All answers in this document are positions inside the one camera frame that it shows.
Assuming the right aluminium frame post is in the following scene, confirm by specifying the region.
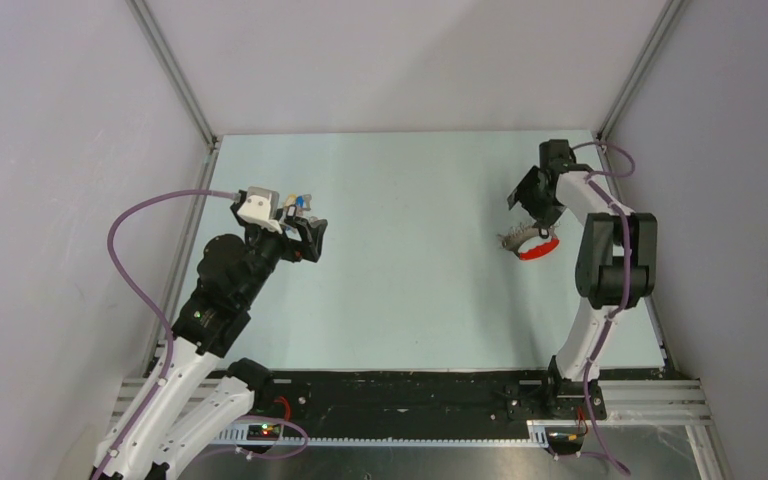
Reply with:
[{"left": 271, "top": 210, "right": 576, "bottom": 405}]
[{"left": 595, "top": 0, "right": 690, "bottom": 140}]

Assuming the aluminium frame post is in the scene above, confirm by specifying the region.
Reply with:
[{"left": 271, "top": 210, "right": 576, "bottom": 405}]
[
  {"left": 595, "top": 0, "right": 690, "bottom": 140},
  {"left": 126, "top": 0, "right": 218, "bottom": 151}
]

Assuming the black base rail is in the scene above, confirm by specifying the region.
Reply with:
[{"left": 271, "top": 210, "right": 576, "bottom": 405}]
[{"left": 253, "top": 370, "right": 607, "bottom": 441}]

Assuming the right electronics board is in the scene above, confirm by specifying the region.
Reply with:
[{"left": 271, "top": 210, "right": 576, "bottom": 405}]
[{"left": 546, "top": 431, "right": 586, "bottom": 443}]

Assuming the left electronics board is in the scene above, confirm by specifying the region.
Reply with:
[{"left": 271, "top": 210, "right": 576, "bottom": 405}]
[{"left": 246, "top": 423, "right": 283, "bottom": 442}]

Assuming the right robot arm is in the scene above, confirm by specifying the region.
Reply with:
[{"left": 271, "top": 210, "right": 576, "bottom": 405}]
[{"left": 498, "top": 139, "right": 658, "bottom": 420}]

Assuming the electronics board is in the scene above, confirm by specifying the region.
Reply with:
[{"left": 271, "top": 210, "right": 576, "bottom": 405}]
[
  {"left": 546, "top": 431, "right": 586, "bottom": 443},
  {"left": 246, "top": 423, "right": 283, "bottom": 442}
]

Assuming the left aluminium frame post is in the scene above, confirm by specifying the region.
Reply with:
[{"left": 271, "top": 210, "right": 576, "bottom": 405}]
[{"left": 126, "top": 0, "right": 218, "bottom": 151}]

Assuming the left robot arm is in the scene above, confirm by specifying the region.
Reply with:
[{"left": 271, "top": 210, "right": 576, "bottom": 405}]
[{"left": 90, "top": 203, "right": 328, "bottom": 479}]

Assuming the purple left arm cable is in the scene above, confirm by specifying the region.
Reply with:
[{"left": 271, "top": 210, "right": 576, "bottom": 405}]
[{"left": 92, "top": 189, "right": 238, "bottom": 480}]

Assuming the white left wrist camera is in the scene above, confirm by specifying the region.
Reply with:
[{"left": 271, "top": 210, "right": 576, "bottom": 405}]
[{"left": 234, "top": 186, "right": 281, "bottom": 233}]

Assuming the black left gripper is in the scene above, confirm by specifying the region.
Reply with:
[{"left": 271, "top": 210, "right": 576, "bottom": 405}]
[{"left": 236, "top": 208, "right": 326, "bottom": 307}]

